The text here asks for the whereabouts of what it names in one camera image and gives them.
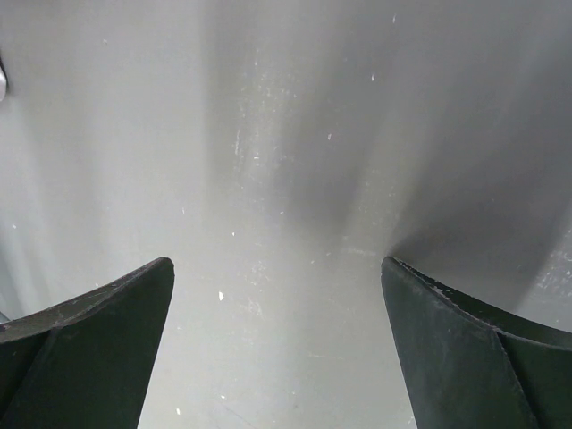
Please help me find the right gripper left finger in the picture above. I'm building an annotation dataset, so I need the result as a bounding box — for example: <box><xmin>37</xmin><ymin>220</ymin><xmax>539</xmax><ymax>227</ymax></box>
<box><xmin>1</xmin><ymin>257</ymin><xmax>174</xmax><ymax>428</ymax></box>

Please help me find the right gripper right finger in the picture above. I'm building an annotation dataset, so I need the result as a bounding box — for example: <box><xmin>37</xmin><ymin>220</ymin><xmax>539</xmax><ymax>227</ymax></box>
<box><xmin>381</xmin><ymin>257</ymin><xmax>571</xmax><ymax>428</ymax></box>

